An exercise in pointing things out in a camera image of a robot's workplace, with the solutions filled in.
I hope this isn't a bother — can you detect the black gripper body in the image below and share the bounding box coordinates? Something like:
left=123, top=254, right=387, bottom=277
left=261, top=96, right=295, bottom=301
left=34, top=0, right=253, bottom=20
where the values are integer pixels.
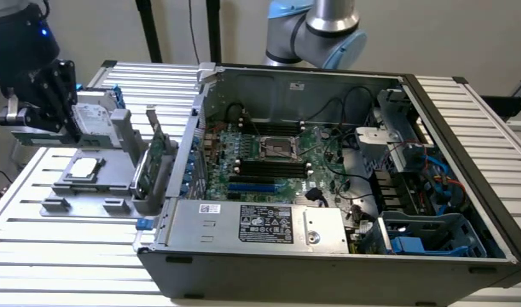
left=0, top=0, right=62, bottom=98

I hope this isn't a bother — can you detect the green RAM stick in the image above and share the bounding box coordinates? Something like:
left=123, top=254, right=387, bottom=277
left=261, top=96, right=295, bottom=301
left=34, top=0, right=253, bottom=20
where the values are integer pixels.
left=11, top=128, right=117, bottom=149

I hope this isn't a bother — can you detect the blue expansion slot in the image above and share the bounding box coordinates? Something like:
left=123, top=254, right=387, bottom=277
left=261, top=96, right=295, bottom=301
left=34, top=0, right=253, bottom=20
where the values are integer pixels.
left=229, top=182, right=278, bottom=190

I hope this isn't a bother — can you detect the silver hard disk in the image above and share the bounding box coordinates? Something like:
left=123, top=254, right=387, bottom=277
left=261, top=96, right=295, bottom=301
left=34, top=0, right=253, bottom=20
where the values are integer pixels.
left=70, top=85, right=125, bottom=142

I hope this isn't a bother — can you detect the silver CPU chip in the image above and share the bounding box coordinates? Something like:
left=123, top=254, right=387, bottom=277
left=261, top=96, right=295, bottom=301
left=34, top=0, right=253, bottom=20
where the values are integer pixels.
left=70, top=157, right=103, bottom=177

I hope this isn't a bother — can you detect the grey parts rack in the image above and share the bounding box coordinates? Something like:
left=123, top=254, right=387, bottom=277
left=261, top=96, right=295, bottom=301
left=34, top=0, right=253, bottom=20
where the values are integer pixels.
left=38, top=107, right=182, bottom=219

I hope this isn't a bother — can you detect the green graphics card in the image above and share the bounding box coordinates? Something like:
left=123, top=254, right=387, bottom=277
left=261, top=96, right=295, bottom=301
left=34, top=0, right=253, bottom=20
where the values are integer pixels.
left=130, top=109, right=169, bottom=198

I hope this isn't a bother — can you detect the thick black pole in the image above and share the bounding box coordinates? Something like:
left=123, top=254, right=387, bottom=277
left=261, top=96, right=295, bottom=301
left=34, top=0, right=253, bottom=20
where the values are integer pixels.
left=134, top=0, right=166, bottom=63

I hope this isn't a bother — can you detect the thin black pole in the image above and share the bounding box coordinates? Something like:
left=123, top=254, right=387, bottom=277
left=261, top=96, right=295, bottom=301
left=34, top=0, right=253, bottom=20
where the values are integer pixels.
left=209, top=0, right=225, bottom=63

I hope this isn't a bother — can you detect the green motherboard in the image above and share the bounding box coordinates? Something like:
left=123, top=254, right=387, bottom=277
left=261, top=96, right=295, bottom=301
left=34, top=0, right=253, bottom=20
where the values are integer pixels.
left=199, top=123, right=354, bottom=206

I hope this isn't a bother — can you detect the metal CPU socket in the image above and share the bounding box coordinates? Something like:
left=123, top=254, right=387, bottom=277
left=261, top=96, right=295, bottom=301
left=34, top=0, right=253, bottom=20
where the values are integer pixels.
left=258, top=135, right=303, bottom=160

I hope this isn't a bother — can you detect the silver power supply unit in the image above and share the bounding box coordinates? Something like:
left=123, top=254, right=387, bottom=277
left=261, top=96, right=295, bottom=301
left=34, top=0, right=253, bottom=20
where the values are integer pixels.
left=166, top=200, right=353, bottom=256

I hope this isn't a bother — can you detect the black open PC case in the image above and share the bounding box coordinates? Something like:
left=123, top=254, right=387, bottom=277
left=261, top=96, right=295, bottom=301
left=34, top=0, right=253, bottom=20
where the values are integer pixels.
left=134, top=61, right=521, bottom=301

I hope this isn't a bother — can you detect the blue drive caddy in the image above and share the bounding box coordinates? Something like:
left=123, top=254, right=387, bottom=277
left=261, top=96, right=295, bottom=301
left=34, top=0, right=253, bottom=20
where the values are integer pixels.
left=390, top=236, right=427, bottom=256

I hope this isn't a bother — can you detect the grey-blue drive cage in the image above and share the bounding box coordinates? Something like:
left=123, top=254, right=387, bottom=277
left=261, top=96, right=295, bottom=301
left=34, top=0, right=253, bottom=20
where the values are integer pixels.
left=369, top=210, right=489, bottom=257

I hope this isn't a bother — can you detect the black box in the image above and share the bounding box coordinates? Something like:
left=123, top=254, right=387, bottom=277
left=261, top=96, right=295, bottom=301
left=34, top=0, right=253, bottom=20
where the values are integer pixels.
left=481, top=94, right=521, bottom=120

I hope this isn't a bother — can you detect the thin black wall cable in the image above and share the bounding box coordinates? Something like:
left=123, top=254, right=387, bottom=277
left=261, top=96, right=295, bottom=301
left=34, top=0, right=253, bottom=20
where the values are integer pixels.
left=187, top=0, right=203, bottom=63

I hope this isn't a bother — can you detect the short black looped wire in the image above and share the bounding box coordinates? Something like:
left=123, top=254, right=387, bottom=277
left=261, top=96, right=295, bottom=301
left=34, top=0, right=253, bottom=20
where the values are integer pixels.
left=225, top=102, right=246, bottom=125

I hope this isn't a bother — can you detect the black wire with plug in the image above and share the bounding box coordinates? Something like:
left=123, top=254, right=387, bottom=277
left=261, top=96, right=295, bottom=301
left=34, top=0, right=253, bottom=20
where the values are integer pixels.
left=305, top=187, right=329, bottom=209

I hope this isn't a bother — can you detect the long black looped wire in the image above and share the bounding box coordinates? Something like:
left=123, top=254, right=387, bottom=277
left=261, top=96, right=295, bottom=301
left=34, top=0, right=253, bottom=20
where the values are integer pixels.
left=317, top=85, right=378, bottom=125

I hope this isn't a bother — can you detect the silver metal bracket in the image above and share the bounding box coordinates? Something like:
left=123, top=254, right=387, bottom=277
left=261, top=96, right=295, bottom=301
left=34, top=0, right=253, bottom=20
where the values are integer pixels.
left=355, top=125, right=406, bottom=152

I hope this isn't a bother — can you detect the thin red wire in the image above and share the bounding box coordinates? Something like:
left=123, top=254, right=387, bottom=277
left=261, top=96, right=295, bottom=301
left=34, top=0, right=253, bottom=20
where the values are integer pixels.
left=381, top=141, right=421, bottom=171

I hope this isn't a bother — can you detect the blue wire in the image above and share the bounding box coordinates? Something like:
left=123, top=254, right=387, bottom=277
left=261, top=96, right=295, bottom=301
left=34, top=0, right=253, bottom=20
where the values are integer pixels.
left=417, top=152, right=454, bottom=216

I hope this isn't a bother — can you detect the orange wire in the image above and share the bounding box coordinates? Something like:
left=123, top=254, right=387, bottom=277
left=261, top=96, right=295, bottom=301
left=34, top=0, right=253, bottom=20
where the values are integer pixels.
left=438, top=178, right=467, bottom=194

